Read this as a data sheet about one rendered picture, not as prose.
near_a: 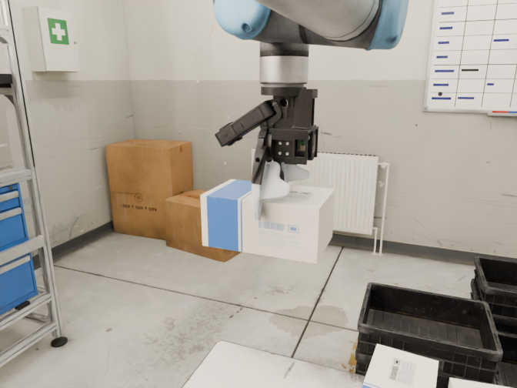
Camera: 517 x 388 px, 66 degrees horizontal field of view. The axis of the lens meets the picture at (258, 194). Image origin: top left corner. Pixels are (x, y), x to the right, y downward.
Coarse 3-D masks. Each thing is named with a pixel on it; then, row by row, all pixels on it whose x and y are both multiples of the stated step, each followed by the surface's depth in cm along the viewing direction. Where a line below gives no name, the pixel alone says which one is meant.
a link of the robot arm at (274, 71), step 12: (264, 60) 59; (276, 60) 58; (288, 60) 58; (300, 60) 58; (264, 72) 60; (276, 72) 58; (288, 72) 58; (300, 72) 59; (264, 84) 61; (276, 84) 59; (288, 84) 59; (300, 84) 60
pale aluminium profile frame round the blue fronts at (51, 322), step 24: (0, 0) 163; (24, 96) 175; (24, 120) 176; (24, 144) 180; (48, 240) 194; (0, 264) 170; (48, 264) 196; (48, 288) 198; (24, 312) 187; (48, 312) 203; (0, 360) 177
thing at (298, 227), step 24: (216, 192) 67; (240, 192) 67; (312, 192) 67; (216, 216) 66; (240, 216) 64; (264, 216) 63; (288, 216) 61; (312, 216) 60; (216, 240) 67; (240, 240) 65; (264, 240) 64; (288, 240) 62; (312, 240) 61
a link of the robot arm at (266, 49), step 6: (264, 42) 59; (282, 42) 57; (264, 48) 59; (270, 48) 58; (276, 48) 58; (282, 48) 57; (288, 48) 57; (294, 48) 57; (300, 48) 58; (306, 48) 59; (264, 54) 59; (270, 54) 58; (276, 54) 58; (282, 54) 58; (288, 54) 58; (294, 54) 58; (300, 54) 58; (306, 54) 59
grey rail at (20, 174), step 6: (18, 168) 184; (24, 168) 184; (0, 174) 172; (6, 174) 172; (12, 174) 173; (18, 174) 176; (24, 174) 179; (30, 174) 181; (0, 180) 168; (6, 180) 171; (12, 180) 174; (18, 180) 176; (24, 180) 179; (0, 186) 169
